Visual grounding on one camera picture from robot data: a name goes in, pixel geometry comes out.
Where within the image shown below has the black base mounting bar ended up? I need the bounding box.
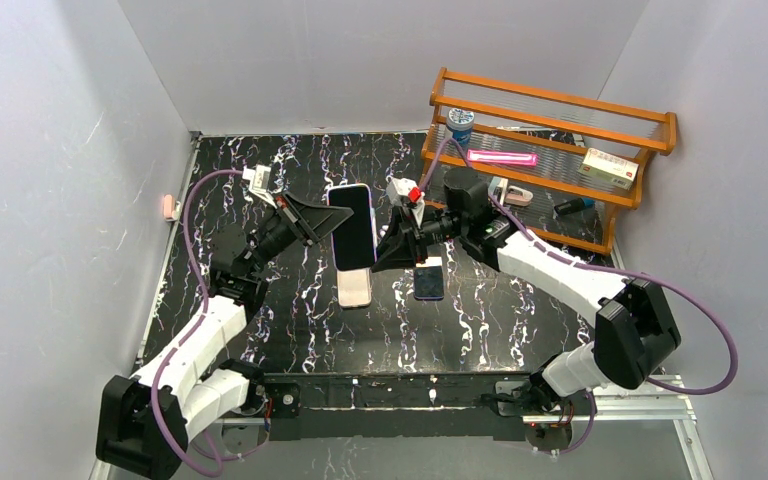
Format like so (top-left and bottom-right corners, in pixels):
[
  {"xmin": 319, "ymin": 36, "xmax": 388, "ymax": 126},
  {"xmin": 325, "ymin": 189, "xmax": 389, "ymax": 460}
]
[{"xmin": 263, "ymin": 372, "xmax": 552, "ymax": 441}]

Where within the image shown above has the bare black phone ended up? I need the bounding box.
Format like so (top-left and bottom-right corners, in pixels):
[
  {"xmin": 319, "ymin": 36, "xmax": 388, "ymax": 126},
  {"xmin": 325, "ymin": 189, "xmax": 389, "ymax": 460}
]
[{"xmin": 413, "ymin": 256, "xmax": 445, "ymax": 301}]

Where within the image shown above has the blue white round jar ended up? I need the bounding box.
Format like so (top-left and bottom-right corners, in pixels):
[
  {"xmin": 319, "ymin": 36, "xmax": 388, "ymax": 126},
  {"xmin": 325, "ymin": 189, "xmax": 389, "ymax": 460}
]
[{"xmin": 445, "ymin": 108, "xmax": 475, "ymax": 149}]

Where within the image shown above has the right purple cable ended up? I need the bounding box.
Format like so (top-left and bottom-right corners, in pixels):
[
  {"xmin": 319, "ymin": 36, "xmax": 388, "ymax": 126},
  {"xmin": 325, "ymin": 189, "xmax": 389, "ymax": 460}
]
[{"xmin": 417, "ymin": 137, "xmax": 740, "ymax": 458}]

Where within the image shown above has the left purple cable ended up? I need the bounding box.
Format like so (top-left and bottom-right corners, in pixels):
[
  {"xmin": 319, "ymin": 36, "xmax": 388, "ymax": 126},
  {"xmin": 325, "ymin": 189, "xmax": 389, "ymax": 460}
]
[{"xmin": 150, "ymin": 169, "xmax": 273, "ymax": 480}]

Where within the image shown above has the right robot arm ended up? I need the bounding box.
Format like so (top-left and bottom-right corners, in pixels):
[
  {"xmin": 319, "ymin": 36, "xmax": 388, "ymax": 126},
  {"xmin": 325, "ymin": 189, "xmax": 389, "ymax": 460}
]
[{"xmin": 372, "ymin": 168, "xmax": 681, "ymax": 409}]

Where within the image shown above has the purple cable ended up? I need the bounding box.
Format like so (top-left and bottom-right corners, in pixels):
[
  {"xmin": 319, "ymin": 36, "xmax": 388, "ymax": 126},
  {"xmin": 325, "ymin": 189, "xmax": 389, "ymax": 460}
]
[
  {"xmin": 150, "ymin": 169, "xmax": 273, "ymax": 480},
  {"xmin": 417, "ymin": 137, "xmax": 740, "ymax": 458}
]

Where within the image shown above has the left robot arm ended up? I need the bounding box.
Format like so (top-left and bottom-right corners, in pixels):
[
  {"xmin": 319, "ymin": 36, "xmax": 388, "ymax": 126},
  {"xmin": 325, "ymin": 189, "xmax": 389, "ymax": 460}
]
[{"xmin": 95, "ymin": 192, "xmax": 353, "ymax": 479}]

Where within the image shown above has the pink wall clip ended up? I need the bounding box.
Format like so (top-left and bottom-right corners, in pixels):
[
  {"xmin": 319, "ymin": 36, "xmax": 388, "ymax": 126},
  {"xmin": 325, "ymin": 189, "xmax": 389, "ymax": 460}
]
[{"xmin": 162, "ymin": 194, "xmax": 181, "ymax": 222}]

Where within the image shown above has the white red small box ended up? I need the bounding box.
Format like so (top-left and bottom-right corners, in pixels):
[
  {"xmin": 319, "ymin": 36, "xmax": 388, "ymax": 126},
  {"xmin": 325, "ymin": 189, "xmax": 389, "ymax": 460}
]
[{"xmin": 578, "ymin": 148, "xmax": 639, "ymax": 190}]

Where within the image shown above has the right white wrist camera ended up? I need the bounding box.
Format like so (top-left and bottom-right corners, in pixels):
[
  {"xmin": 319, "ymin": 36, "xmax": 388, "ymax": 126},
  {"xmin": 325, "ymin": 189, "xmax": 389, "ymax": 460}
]
[{"xmin": 386, "ymin": 177, "xmax": 425, "ymax": 227}]

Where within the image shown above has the orange wooden shelf rack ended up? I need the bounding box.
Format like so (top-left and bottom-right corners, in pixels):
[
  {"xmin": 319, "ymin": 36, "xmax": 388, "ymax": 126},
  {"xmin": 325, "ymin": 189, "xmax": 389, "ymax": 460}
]
[{"xmin": 421, "ymin": 68, "xmax": 678, "ymax": 255}]

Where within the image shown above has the aluminium frame rail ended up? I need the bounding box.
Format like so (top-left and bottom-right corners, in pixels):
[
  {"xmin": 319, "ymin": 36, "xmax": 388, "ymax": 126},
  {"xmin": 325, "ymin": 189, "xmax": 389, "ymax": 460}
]
[{"xmin": 108, "ymin": 376, "xmax": 698, "ymax": 425}]

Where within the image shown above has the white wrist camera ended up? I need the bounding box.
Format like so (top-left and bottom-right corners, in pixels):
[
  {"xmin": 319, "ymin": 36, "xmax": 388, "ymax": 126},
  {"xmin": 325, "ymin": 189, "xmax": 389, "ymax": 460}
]
[
  {"xmin": 243, "ymin": 164, "xmax": 276, "ymax": 208},
  {"xmin": 386, "ymin": 177, "xmax": 425, "ymax": 227}
]

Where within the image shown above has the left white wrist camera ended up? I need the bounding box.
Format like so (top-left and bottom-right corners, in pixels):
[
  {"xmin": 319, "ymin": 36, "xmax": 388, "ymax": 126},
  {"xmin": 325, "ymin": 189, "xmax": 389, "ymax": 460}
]
[{"xmin": 243, "ymin": 164, "xmax": 276, "ymax": 208}]

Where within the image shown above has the light blue stapler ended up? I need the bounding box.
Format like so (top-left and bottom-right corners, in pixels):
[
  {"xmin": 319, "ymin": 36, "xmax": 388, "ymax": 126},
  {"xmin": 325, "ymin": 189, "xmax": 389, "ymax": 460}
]
[{"xmin": 488, "ymin": 176, "xmax": 508, "ymax": 210}]

